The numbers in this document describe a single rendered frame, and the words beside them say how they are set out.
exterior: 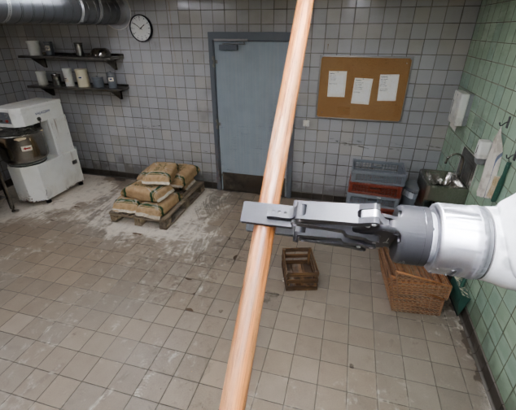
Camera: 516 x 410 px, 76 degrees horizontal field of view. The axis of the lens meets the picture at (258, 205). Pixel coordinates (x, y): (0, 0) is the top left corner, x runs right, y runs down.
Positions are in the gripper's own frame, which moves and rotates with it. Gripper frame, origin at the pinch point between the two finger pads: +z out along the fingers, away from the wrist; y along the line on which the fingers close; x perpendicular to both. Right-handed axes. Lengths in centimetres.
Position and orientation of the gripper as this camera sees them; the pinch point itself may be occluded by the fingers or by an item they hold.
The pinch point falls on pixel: (268, 219)
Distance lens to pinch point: 46.3
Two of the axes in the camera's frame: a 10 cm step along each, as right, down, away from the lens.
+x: 1.7, -9.2, 3.4
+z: -9.7, -1.0, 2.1
